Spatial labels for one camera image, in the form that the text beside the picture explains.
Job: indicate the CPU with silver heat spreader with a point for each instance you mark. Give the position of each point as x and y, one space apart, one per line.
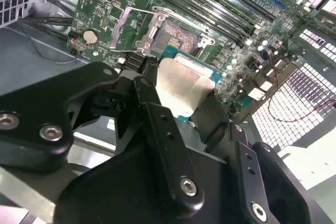
181 82

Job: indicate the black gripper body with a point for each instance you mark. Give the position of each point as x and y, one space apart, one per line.
118 190

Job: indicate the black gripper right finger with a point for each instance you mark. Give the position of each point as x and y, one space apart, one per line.
249 171

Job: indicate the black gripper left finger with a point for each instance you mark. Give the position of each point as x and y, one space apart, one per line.
34 108

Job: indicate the metal socket cover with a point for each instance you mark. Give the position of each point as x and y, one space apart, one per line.
115 28

